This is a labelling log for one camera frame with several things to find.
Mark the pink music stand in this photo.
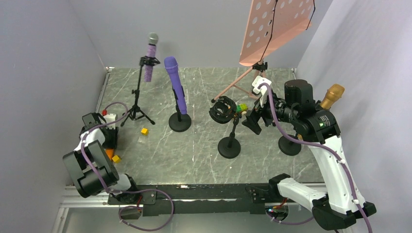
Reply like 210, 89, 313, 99
211, 0, 316, 103

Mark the gold microphone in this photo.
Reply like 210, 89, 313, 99
320, 83, 345, 110

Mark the black round stand right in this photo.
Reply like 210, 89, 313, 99
278, 136, 302, 156

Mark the black tripod mic stand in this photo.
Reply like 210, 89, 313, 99
120, 56, 161, 127

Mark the colourful toy block car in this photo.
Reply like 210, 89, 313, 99
236, 103, 248, 116

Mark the orange microphone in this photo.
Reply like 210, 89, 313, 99
105, 149, 114, 160

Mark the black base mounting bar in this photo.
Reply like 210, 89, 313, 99
107, 183, 291, 216

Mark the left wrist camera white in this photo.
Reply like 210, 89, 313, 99
101, 110, 118, 130

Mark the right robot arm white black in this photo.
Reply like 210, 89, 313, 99
243, 76, 377, 233

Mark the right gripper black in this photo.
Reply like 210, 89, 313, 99
241, 89, 298, 134

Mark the yellow cube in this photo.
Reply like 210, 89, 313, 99
112, 155, 121, 163
141, 128, 149, 135

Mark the black shock mount desk stand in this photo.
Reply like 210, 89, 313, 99
208, 96, 241, 159

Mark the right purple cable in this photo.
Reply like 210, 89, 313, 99
257, 83, 374, 233

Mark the glitter purple silver microphone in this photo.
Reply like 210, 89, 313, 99
144, 33, 160, 82

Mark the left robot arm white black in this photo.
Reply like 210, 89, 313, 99
63, 113, 140, 204

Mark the black round base mic stand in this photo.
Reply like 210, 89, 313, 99
168, 89, 191, 133

